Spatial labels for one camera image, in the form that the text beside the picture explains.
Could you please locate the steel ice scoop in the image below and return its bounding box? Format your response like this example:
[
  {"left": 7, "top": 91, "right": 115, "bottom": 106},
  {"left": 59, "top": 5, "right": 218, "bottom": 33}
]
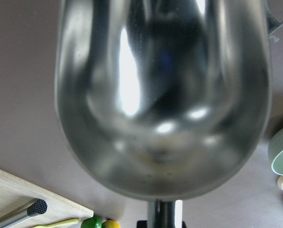
[{"left": 55, "top": 0, "right": 271, "bottom": 228}]

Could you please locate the yellow lemon lower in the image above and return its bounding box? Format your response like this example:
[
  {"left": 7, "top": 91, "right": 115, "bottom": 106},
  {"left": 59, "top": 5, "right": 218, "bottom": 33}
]
[{"left": 102, "top": 220, "right": 121, "bottom": 228}]

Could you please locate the green lime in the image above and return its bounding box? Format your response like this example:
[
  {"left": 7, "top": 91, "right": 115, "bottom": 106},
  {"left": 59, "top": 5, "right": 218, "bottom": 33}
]
[{"left": 80, "top": 216, "right": 102, "bottom": 228}]

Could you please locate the yellow plastic knife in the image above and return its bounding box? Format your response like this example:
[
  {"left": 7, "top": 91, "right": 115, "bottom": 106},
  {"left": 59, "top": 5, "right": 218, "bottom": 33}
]
[{"left": 33, "top": 218, "right": 79, "bottom": 228}]

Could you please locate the steel muddler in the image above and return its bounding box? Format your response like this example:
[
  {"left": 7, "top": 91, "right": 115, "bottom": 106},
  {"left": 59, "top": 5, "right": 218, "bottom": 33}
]
[{"left": 0, "top": 199, "right": 48, "bottom": 228}]

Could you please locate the green bowl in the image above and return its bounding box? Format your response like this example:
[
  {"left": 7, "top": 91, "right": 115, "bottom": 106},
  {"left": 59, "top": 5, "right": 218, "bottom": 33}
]
[{"left": 268, "top": 128, "right": 283, "bottom": 176}]

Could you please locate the bamboo cutting board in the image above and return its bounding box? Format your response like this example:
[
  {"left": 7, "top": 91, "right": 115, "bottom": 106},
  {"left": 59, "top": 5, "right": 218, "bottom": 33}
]
[{"left": 0, "top": 169, "right": 94, "bottom": 228}]

